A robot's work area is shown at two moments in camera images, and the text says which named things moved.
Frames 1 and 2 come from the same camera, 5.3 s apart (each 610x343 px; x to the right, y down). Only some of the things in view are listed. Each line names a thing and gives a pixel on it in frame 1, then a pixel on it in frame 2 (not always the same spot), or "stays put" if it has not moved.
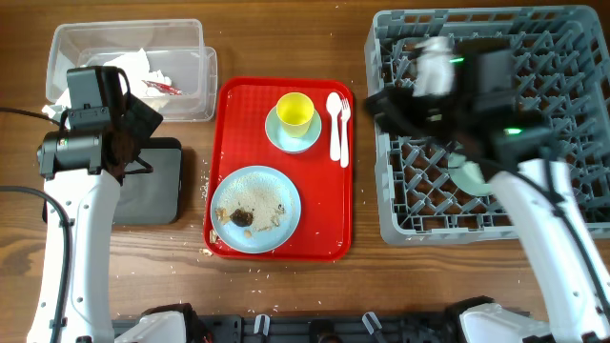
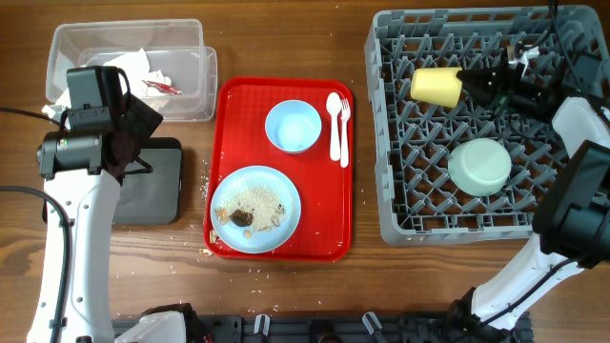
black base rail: x=324 y=330 stays put
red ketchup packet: x=163 y=88 stays put
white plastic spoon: x=334 y=106 stays put
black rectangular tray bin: x=152 y=198 stays put
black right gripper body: x=408 y=116 to x=520 y=94
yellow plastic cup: x=294 y=111 to x=438 y=86
